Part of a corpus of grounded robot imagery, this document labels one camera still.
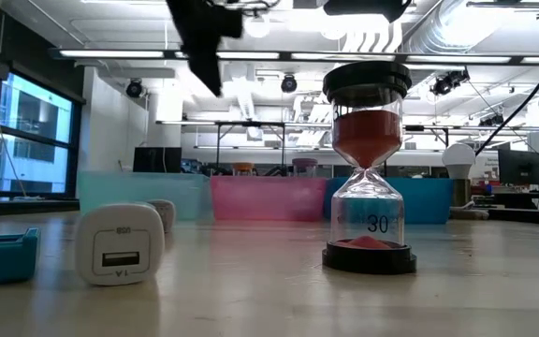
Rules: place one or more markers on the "green translucent plastic bin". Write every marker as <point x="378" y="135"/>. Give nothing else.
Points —
<point x="134" y="196"/>

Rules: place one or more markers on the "large black-framed window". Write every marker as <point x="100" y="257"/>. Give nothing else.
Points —
<point x="35" y="107"/>

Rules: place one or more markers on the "long ceiling light strip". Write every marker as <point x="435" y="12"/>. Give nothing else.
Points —
<point x="110" y="54"/>

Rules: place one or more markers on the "white ceiling pipes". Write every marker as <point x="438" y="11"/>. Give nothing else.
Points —
<point x="368" y="37"/>

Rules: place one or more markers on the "pink translucent plastic bin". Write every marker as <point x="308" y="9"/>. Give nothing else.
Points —
<point x="269" y="199"/>

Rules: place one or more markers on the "black box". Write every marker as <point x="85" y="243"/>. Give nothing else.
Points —
<point x="157" y="160"/>

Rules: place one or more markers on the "white light bulb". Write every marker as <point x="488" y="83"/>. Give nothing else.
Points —
<point x="458" y="159"/>

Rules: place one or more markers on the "mauve-capped hourglass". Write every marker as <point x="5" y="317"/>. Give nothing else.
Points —
<point x="304" y="163"/>

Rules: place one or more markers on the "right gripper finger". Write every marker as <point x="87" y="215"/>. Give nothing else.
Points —
<point x="368" y="8"/>

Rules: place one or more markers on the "black computer monitor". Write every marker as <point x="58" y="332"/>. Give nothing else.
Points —
<point x="520" y="166"/>

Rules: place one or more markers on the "blue plastic bin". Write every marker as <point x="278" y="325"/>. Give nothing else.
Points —
<point x="431" y="201"/>

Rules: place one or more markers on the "silver air duct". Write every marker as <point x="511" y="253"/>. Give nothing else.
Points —
<point x="438" y="28"/>

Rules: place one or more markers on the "black-capped red sand hourglass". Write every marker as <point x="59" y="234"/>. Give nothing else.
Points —
<point x="367" y="136"/>

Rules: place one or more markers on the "small green white-capped hourglass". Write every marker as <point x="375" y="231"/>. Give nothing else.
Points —
<point x="166" y="215"/>

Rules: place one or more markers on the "black ceiling spotlight cluster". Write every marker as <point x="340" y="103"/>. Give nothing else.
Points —
<point x="447" y="83"/>
<point x="491" y="121"/>

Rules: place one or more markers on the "brown bulb socket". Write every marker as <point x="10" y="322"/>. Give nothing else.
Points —
<point x="462" y="192"/>

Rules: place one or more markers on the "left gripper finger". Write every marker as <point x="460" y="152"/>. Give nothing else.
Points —
<point x="204" y="37"/>

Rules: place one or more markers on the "teal digital clock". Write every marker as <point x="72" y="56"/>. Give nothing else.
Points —
<point x="3" y="257"/>

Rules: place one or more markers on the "white USB charger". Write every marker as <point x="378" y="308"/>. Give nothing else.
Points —
<point x="120" y="243"/>

